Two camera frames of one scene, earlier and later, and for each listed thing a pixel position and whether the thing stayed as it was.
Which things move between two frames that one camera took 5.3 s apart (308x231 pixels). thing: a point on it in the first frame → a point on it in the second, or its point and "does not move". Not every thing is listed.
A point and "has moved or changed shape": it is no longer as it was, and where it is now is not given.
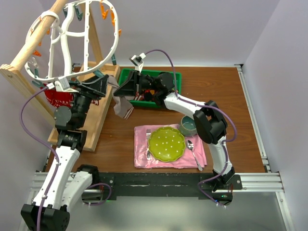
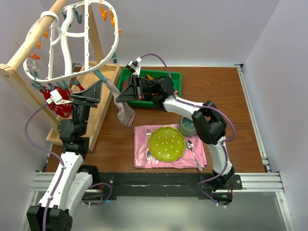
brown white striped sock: (122, 107) has moved or changed shape
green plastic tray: (124, 73) does not move
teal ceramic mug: (187, 126) does not move
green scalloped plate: (166, 144) does not move
